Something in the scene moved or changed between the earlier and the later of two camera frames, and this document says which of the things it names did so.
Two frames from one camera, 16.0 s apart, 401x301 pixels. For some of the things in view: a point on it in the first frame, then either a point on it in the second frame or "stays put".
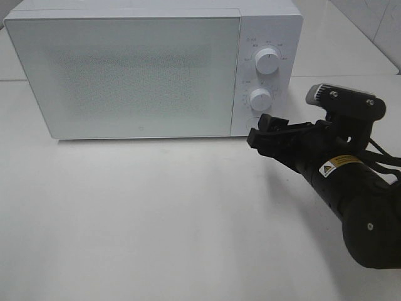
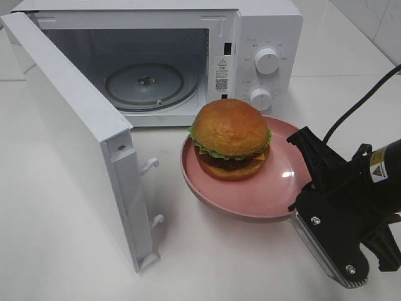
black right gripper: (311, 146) → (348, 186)
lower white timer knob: (260, 99) stays put
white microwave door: (131, 77) → (69, 169)
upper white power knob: (267, 61) stays put
